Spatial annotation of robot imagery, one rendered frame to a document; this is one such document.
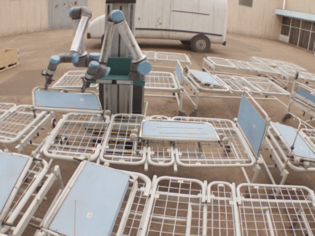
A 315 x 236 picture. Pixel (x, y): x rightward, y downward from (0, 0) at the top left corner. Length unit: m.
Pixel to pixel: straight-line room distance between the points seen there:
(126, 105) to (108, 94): 0.25
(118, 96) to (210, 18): 7.23
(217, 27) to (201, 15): 0.81
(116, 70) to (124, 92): 0.31
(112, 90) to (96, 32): 6.37
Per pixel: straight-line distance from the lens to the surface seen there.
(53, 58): 2.23
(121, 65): 2.81
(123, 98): 3.02
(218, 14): 9.86
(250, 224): 2.37
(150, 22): 9.19
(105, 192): 1.65
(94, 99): 2.53
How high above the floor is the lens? 1.69
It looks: 28 degrees down
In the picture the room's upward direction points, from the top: 3 degrees clockwise
